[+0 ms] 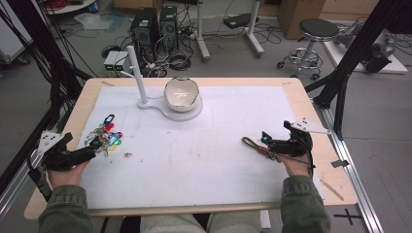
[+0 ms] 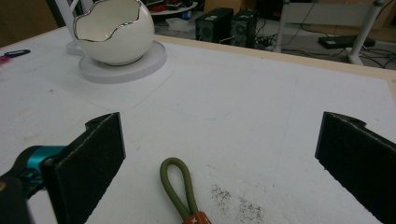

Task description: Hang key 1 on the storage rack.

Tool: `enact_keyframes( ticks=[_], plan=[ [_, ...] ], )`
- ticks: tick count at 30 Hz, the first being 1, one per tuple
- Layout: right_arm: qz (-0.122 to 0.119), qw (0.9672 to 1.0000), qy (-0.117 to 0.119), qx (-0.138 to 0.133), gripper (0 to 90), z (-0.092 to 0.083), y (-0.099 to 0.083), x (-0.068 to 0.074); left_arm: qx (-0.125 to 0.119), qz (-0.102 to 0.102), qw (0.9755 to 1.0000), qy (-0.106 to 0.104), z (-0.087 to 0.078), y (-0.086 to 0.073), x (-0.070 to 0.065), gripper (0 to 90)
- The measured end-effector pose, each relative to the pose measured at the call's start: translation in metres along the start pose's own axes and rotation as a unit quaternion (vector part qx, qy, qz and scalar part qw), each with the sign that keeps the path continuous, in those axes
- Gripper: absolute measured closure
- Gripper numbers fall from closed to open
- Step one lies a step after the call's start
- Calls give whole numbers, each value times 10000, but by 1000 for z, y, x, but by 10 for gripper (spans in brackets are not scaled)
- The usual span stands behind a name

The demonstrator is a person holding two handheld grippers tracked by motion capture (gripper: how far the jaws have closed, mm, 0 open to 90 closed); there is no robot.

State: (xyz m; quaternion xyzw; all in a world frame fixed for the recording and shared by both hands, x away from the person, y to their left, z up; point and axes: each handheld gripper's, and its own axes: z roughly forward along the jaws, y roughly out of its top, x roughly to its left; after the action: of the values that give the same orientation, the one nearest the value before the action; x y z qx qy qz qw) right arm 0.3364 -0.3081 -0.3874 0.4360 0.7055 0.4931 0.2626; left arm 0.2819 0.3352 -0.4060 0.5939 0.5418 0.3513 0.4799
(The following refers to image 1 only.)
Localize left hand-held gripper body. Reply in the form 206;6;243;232
37;130;97;172

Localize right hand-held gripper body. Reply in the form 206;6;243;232
268;117;331;158

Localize key bunch with colourful tags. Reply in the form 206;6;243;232
84;114;124;157

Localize key with olive strap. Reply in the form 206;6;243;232
241;136;277;160

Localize white stand with pole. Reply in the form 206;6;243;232
125;45;204;123

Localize person's left hand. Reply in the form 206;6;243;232
47;159;91;189

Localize person's right hand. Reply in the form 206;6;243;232
277;153;314;179

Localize black tape piece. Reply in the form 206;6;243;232
330;158;351;169

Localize wooden table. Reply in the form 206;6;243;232
23;77;360;221

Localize wooden stick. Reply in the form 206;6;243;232
319;178;345;202

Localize white foam mat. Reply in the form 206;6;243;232
77;84;326;211

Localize white small power box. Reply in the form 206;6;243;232
103;50;129;74

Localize white egg-shaped bowl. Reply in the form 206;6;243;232
163;76;201;114

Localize person's legs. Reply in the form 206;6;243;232
140;210;262;233

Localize white table leg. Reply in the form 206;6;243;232
244;0;266;58
193;0;212;63

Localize black round stool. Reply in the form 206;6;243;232
276;17;340;82

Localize black flat case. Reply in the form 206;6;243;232
223;13;260;30

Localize black computer tower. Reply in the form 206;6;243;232
130;7;160;52
158;5;180;51

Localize cardboard box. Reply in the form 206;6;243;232
277;0;327;41

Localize white base board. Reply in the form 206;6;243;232
322;28;409;76

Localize round white table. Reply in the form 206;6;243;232
42;0;99;17

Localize aluminium rail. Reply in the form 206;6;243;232
311;98;386;233

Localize black metal frame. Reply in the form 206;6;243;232
0;0;93;195
304;0;412;141

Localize coiled black cable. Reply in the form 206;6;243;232
167;50;192;72

